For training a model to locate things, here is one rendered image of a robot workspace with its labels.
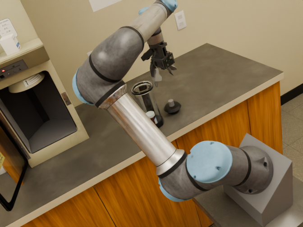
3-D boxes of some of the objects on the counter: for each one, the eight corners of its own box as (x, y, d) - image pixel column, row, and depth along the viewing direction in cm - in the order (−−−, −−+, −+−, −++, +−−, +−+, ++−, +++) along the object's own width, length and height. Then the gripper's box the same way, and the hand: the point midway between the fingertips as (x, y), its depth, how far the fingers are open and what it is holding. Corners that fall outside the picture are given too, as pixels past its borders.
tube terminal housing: (25, 144, 172) (-63, 11, 130) (78, 118, 180) (10, -16, 138) (31, 168, 152) (-72, 20, 110) (89, 138, 160) (14, -12, 118)
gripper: (149, 52, 129) (162, 92, 140) (176, 34, 136) (185, 74, 147) (137, 49, 135) (149, 88, 146) (163, 33, 142) (173, 71, 153)
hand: (163, 79), depth 148 cm, fingers open, 11 cm apart
